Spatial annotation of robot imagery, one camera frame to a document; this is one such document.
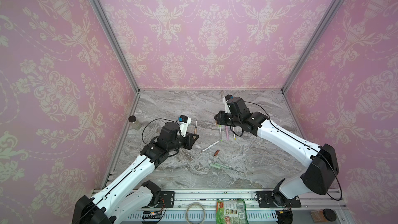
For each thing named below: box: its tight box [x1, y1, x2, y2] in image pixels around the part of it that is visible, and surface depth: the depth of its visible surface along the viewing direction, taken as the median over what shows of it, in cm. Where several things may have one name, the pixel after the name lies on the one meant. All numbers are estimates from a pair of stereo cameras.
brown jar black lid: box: [310, 208, 337, 223], surface depth 64 cm
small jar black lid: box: [128, 115, 137, 123], surface depth 94 cm
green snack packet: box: [216, 198, 249, 224], surface depth 71 cm
